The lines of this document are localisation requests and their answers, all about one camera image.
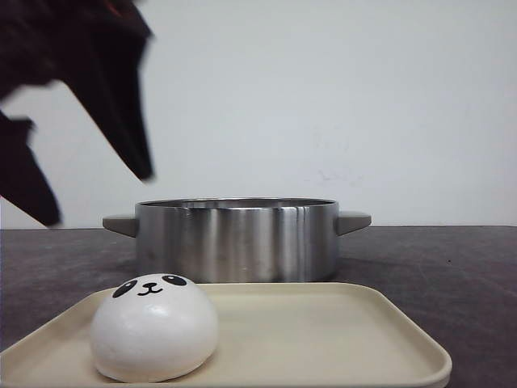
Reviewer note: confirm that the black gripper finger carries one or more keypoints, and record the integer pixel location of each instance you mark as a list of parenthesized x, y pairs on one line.
[(22, 182)]

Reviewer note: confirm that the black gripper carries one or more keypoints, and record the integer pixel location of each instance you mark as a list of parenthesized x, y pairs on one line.
[(95, 49)]

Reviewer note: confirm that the panda bun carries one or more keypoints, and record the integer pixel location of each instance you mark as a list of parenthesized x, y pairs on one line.
[(153, 328)]

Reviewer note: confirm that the stainless steel steamer pot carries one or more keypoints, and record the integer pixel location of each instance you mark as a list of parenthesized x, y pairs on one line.
[(239, 240)]

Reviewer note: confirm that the cream plastic tray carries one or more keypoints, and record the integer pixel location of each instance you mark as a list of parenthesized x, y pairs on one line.
[(271, 335)]

